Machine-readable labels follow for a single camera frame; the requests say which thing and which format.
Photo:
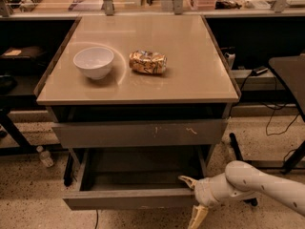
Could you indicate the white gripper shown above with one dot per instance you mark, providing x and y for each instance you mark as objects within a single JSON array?
[{"x": 203, "y": 192}]

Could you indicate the grey drawer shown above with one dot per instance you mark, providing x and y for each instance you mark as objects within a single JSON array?
[
  {"x": 136, "y": 178},
  {"x": 139, "y": 133}
]

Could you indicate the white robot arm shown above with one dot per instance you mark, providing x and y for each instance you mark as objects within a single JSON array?
[{"x": 241, "y": 181}]

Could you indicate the grey top drawer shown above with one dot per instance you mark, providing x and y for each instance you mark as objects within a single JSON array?
[{"x": 139, "y": 133}]

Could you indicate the grey drawer cabinet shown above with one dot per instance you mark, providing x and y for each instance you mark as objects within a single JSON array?
[{"x": 197, "y": 83}]

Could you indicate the black table leg base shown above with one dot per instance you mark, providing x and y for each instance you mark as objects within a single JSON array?
[{"x": 238, "y": 155}]

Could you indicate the black smartphone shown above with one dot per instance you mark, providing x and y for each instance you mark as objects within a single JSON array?
[{"x": 259, "y": 70}]

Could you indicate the crushed gold drink can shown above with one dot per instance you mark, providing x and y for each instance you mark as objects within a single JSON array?
[{"x": 148, "y": 62}]

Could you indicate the clear plastic water bottle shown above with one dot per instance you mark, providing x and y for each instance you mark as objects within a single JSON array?
[{"x": 45, "y": 156}]

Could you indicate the white ceramic bowl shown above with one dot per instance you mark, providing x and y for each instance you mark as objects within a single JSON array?
[{"x": 95, "y": 62}]

